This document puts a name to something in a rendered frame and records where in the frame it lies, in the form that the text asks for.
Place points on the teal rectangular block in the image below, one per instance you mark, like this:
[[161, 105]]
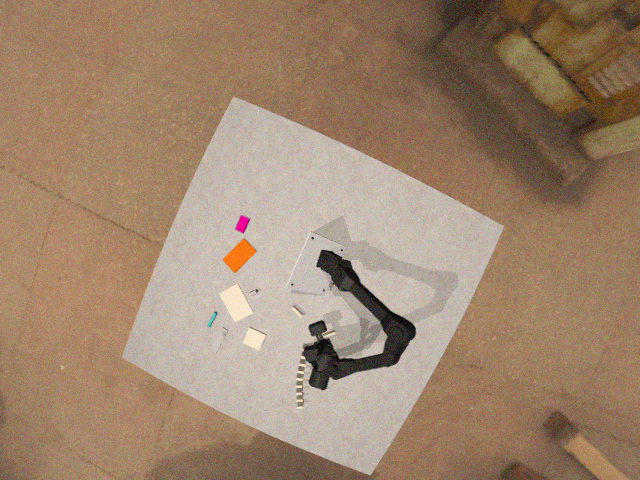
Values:
[[211, 319]]

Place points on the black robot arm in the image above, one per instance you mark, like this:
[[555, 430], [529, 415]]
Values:
[[399, 330]]

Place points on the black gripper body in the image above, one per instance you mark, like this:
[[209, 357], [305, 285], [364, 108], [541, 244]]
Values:
[[317, 329]]

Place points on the magenta rectangular block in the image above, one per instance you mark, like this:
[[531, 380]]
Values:
[[242, 223]]

